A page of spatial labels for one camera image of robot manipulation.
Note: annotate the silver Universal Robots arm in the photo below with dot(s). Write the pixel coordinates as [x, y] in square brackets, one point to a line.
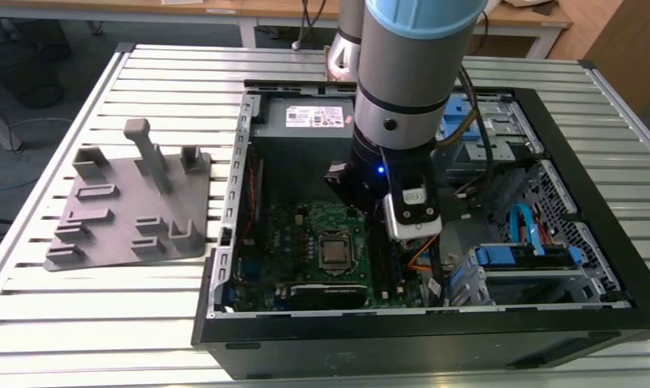
[412, 81]

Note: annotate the grey power supply unit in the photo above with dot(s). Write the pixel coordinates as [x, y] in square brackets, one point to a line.
[304, 161]

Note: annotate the CPU socket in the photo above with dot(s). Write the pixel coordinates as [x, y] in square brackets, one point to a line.
[358, 250]

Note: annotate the silver CPU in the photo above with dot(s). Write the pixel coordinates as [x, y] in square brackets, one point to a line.
[336, 252]

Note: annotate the green motherboard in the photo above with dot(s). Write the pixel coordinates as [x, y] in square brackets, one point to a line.
[293, 242]

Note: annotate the blue drive bay latch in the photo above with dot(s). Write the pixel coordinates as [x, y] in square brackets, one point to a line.
[457, 115]

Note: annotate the metal drive cage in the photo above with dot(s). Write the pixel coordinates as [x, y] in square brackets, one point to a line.
[509, 149]

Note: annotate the black graphics card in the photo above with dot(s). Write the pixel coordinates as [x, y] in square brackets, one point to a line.
[330, 294]

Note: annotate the hard disk in blue carrier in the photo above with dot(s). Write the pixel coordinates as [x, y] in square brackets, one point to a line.
[506, 258]

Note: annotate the metal disk bay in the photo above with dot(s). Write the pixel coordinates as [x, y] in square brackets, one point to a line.
[536, 279]

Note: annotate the black open PC case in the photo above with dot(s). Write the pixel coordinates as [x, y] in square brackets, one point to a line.
[412, 347]

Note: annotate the grey parts rack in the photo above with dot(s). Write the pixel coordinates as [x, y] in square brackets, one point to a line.
[126, 202]

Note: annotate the wooden cabinet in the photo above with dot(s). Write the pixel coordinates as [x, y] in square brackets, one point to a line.
[628, 52]

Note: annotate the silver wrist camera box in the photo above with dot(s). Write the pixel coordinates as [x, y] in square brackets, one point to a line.
[412, 230]

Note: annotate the wooden desk white frame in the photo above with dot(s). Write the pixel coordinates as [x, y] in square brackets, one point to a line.
[114, 6]
[525, 18]

